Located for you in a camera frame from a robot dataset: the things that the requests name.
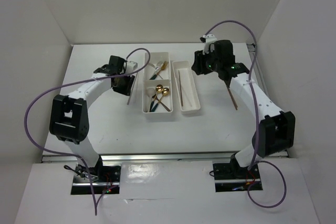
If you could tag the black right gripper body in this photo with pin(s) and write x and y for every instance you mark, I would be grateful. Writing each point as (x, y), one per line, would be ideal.
(208, 63)

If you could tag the white plastic spoon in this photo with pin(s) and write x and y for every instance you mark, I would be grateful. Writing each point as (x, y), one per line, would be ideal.
(150, 93)

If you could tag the small silver fork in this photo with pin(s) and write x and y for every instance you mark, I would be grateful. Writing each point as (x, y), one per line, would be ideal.
(158, 66)

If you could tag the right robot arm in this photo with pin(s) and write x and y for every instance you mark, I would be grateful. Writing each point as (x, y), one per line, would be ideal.
(275, 128)

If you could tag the white narrow tray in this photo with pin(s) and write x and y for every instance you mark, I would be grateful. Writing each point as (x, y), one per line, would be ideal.
(188, 84)

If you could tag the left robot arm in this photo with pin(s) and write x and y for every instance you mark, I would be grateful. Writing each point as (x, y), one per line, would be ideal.
(69, 120)

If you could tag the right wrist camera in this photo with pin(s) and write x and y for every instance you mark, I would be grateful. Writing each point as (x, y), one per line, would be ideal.
(208, 40)

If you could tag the white divided utensil tray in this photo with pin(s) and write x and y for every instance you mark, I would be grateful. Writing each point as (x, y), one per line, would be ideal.
(165, 79)

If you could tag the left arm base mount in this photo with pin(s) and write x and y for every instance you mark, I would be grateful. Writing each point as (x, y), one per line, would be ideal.
(105, 179)

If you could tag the aluminium front rail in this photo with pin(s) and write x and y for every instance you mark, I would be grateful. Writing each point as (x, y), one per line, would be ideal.
(117, 158)

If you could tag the silver chopstick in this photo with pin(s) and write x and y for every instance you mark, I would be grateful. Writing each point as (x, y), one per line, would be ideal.
(187, 98)
(135, 88)
(131, 93)

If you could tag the large silver fork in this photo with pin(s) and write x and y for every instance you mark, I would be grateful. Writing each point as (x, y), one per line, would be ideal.
(152, 65)

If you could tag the dark wooden spoon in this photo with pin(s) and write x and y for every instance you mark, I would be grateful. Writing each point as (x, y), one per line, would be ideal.
(168, 109)

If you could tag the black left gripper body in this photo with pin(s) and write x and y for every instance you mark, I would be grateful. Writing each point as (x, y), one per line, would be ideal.
(124, 85)

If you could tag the gold spoon green handle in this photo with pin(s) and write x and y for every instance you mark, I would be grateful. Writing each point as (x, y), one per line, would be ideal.
(158, 88)
(165, 92)

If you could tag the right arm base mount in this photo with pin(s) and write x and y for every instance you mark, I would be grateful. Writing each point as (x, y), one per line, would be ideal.
(229, 177)

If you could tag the gold fork green handle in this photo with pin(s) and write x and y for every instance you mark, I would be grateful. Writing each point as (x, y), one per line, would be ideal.
(162, 67)

